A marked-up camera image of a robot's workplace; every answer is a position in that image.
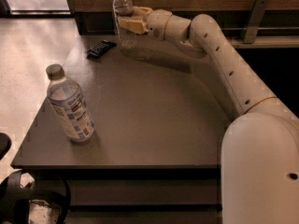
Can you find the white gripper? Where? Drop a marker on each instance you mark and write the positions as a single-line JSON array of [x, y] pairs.
[[158, 23]]

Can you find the clear plastic water bottle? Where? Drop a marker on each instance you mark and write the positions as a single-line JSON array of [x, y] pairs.
[[123, 11]]

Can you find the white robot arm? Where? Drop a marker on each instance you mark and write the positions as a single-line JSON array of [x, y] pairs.
[[260, 148]]

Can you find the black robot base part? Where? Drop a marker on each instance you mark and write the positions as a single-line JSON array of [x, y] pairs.
[[15, 200]]

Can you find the dark rxbar blueberry wrapper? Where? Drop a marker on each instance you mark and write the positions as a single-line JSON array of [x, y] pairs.
[[101, 48]]

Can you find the large labelled water bottle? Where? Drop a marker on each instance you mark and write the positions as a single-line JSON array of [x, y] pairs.
[[68, 103]]

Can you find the grey drawer cabinet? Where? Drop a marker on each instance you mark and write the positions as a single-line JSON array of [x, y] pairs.
[[154, 157]]

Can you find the wooden wall bench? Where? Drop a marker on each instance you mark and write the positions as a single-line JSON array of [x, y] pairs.
[[278, 28]]

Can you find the right metal bracket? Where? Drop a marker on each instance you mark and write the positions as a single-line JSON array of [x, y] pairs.
[[250, 31]]

